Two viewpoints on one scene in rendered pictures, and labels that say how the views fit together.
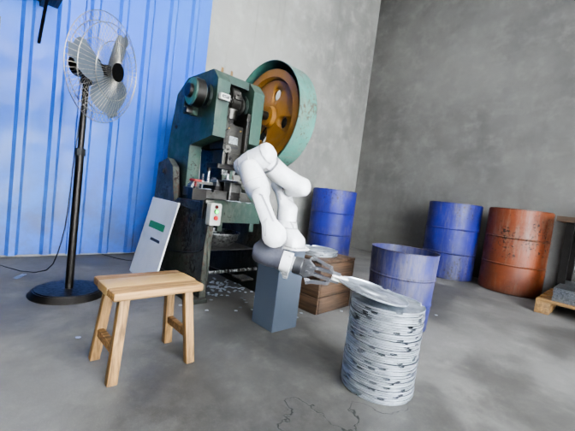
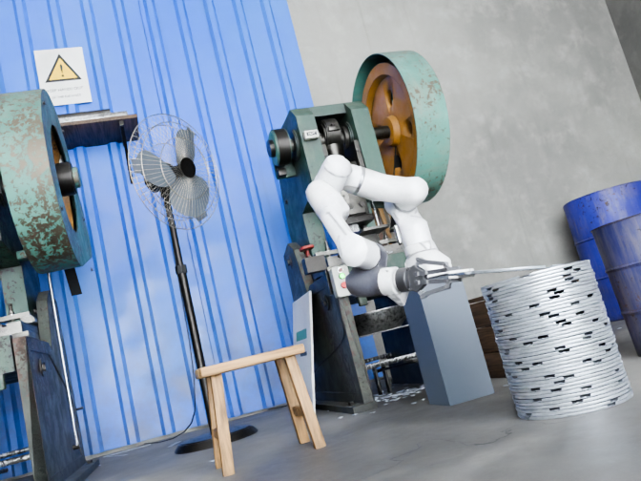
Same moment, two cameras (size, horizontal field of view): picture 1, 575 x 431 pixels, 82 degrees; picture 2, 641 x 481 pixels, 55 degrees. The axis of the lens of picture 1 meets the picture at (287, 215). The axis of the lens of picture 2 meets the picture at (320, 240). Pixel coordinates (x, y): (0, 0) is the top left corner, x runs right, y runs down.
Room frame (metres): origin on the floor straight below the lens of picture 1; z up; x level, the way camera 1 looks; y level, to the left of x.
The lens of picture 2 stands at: (-0.41, -0.72, 0.30)
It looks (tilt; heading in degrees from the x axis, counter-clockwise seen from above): 10 degrees up; 27
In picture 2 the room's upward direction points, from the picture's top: 14 degrees counter-clockwise
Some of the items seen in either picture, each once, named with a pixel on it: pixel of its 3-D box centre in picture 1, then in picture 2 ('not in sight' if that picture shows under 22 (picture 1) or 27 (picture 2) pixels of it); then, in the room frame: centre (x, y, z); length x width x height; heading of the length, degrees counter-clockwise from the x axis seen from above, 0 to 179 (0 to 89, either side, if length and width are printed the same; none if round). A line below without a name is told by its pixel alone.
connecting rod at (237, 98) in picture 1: (229, 112); (333, 150); (2.40, 0.50, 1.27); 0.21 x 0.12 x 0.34; 44
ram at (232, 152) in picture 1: (229, 144); (346, 190); (2.37, 0.47, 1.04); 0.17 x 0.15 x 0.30; 44
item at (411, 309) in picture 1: (388, 301); (533, 275); (1.32, -0.45, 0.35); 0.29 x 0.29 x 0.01
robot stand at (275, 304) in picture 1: (278, 285); (444, 338); (1.82, 0.00, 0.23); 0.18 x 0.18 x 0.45; 43
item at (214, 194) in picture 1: (221, 194); (361, 261); (2.40, 0.50, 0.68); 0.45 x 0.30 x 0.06; 134
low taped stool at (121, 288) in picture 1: (146, 320); (258, 407); (1.28, 0.51, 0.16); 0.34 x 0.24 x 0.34; 135
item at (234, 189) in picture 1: (234, 190); (370, 244); (2.27, 0.38, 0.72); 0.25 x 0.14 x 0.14; 44
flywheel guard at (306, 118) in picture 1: (257, 117); (382, 138); (2.71, 0.33, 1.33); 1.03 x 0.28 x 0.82; 44
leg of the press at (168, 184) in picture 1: (174, 221); (316, 319); (2.31, 0.79, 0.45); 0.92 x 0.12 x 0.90; 44
